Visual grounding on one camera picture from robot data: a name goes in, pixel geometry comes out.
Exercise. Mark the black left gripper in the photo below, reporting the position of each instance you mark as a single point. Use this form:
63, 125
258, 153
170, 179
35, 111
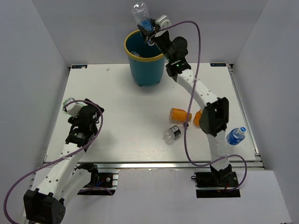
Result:
98, 108

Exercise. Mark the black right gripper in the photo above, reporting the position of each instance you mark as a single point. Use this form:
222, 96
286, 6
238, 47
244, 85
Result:
146, 34

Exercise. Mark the blue label clear bottle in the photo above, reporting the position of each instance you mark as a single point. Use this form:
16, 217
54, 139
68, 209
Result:
140, 13

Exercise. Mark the red label plastic bottle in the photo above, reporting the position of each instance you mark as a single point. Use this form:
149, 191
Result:
135, 54

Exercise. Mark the black label clear bottle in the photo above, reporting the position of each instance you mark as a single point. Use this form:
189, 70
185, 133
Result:
173, 133

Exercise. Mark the small orange juice bottle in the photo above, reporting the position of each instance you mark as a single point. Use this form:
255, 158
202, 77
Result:
197, 117

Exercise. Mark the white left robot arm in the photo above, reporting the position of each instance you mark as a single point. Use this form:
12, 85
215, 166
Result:
46, 204

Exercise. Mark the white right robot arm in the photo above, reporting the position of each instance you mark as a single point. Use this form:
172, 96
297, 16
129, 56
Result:
215, 110

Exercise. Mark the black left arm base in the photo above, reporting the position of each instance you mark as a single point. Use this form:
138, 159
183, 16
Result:
100, 184

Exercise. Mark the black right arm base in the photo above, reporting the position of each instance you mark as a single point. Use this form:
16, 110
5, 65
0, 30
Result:
217, 184

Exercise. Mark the teal bin with yellow rim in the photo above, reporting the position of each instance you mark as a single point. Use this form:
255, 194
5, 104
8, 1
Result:
148, 69

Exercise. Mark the right blue table sticker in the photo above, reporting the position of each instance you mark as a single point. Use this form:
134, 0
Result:
218, 65

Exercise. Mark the blue label upright bottle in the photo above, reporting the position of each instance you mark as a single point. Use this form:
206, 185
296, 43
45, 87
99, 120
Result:
236, 136

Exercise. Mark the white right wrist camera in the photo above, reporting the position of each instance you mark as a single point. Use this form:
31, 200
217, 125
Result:
163, 22

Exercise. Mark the aluminium table front rail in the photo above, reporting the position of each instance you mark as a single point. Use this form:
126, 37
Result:
234, 164

